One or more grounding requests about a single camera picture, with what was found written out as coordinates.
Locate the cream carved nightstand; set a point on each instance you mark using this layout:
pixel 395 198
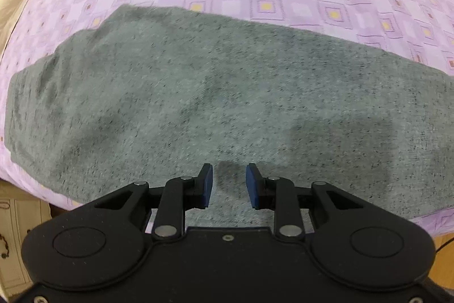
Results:
pixel 21 217

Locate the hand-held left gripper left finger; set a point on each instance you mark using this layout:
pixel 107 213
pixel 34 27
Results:
pixel 206 186

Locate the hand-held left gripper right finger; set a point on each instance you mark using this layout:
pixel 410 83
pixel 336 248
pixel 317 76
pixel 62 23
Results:
pixel 252 186

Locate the grey knit pants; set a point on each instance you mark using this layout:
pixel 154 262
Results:
pixel 212 93

